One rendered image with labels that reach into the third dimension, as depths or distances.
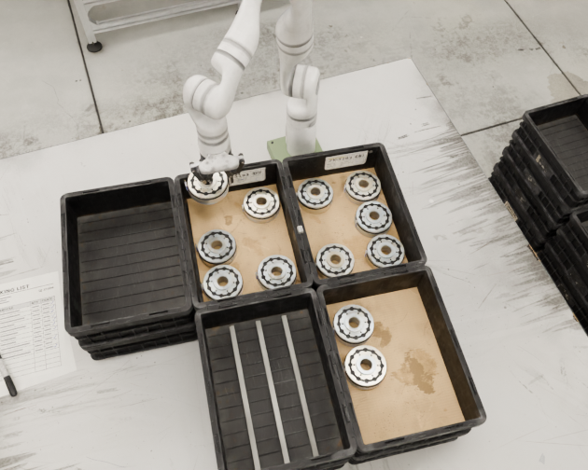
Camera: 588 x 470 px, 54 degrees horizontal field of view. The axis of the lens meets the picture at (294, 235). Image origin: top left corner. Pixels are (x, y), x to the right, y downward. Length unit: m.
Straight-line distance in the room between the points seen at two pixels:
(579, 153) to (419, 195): 0.81
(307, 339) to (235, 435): 0.29
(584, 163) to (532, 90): 0.98
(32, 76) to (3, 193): 1.43
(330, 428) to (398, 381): 0.20
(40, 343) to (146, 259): 0.37
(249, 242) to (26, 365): 0.67
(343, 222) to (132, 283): 0.60
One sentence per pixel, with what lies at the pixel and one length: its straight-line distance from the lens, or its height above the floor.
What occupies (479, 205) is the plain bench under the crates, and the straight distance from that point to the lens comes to 1.92.
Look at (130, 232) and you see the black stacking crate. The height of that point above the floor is 0.83.
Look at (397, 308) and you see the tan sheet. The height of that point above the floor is 0.83.
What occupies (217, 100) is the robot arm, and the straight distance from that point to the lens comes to 1.20.
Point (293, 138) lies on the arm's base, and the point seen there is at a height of 0.84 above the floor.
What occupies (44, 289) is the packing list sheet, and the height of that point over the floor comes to 0.70.
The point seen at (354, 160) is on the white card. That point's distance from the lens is 1.69.
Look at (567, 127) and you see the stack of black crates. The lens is 2.55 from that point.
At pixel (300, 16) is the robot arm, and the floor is 1.35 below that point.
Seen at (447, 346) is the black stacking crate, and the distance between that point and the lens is 1.47.
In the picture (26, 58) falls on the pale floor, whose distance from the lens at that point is 3.46.
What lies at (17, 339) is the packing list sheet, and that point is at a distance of 1.75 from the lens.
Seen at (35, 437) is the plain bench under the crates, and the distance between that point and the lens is 1.66.
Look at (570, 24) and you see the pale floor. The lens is 3.84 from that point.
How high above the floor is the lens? 2.22
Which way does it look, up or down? 61 degrees down
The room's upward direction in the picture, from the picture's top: 4 degrees clockwise
